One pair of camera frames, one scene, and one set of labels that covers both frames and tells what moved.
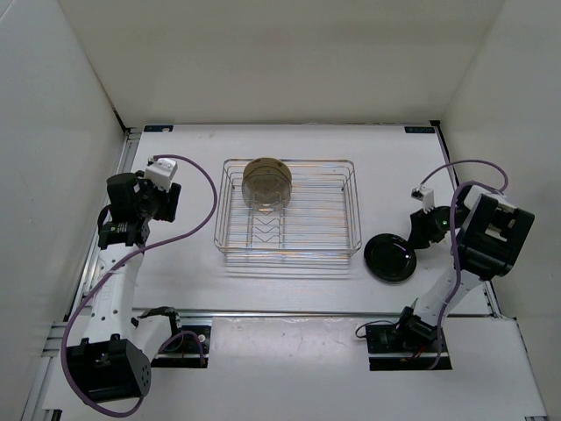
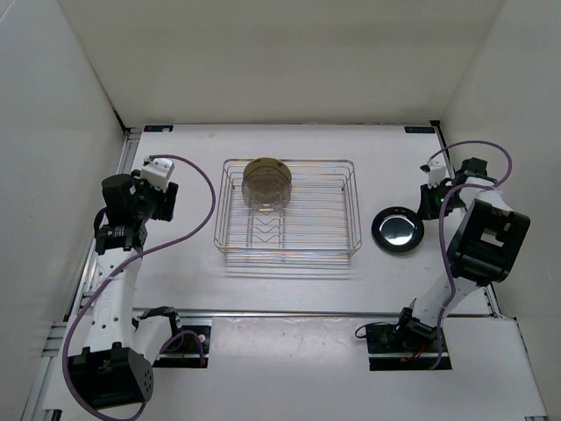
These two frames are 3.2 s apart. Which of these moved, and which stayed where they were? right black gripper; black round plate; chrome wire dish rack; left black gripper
Moved: black round plate; right black gripper
Stayed: chrome wire dish rack; left black gripper
